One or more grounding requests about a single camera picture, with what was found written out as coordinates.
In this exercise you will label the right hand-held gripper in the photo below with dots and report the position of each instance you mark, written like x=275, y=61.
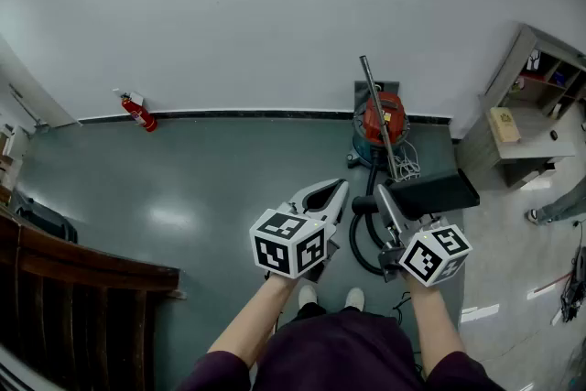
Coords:
x=430, y=258

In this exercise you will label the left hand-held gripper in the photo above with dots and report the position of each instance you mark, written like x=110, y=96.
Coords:
x=274, y=249

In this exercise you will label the black vacuum floor nozzle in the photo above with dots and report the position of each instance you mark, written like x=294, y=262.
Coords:
x=435, y=194

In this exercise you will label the metal vacuum wand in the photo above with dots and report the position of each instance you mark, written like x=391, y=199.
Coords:
x=377, y=105

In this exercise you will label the person's left forearm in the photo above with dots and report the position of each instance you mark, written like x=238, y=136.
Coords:
x=256, y=320

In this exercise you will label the person's right forearm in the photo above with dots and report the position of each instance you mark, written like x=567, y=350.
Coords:
x=435, y=325

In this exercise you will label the red and blue vacuum cleaner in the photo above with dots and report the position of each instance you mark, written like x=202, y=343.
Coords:
x=387, y=123

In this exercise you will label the person's right white shoe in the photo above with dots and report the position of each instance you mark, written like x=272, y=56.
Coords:
x=355, y=297

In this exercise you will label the person's white shoe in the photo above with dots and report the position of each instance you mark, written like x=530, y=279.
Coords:
x=307, y=296
x=355, y=297

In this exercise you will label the person's left white shoe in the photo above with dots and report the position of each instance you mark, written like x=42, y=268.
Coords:
x=307, y=296

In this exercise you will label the grey shelf unit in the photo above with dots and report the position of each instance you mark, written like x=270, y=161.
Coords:
x=517, y=151

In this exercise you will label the light wooden box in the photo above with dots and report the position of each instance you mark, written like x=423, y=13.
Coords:
x=503, y=123

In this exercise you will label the person's purple shirt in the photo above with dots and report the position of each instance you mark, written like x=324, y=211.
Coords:
x=339, y=357

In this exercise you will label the red fire extinguisher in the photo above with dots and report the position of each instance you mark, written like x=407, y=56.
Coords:
x=142, y=114

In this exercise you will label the dark wooden railing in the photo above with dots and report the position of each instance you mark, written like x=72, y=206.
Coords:
x=68, y=288

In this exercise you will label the black bag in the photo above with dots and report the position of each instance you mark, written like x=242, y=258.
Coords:
x=46, y=220

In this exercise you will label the white door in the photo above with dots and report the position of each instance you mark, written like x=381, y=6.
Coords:
x=27, y=91

